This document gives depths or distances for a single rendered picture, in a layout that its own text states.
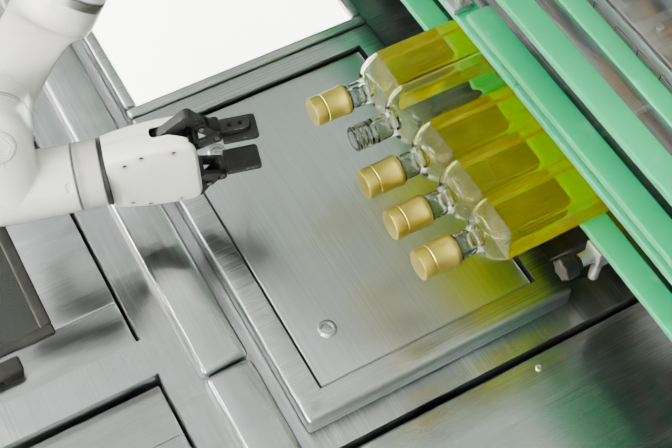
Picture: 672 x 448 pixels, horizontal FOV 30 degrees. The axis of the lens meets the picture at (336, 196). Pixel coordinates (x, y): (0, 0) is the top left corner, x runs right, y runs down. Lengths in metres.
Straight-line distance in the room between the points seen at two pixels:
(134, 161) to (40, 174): 0.10
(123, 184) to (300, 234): 0.23
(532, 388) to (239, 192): 0.41
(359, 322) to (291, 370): 0.10
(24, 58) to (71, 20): 0.13
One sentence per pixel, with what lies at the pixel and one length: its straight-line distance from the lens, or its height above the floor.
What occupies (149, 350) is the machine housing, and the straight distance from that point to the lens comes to 1.43.
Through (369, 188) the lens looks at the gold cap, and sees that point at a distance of 1.34.
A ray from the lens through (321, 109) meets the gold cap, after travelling 1.40.
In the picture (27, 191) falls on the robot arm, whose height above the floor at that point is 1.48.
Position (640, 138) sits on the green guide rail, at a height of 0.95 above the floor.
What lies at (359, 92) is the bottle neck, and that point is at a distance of 1.42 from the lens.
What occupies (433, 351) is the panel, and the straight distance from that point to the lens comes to 1.39.
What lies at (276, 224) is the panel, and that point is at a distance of 1.48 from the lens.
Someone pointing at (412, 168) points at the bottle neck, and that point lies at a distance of 1.36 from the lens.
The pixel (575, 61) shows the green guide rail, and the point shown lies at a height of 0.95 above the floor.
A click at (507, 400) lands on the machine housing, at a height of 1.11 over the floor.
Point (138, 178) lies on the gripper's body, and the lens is 1.36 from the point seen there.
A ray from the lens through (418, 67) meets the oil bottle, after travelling 1.43.
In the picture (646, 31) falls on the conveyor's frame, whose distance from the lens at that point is 1.33.
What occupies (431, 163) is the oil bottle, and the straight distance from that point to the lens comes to 1.36.
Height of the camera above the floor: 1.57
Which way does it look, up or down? 16 degrees down
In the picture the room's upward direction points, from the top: 114 degrees counter-clockwise
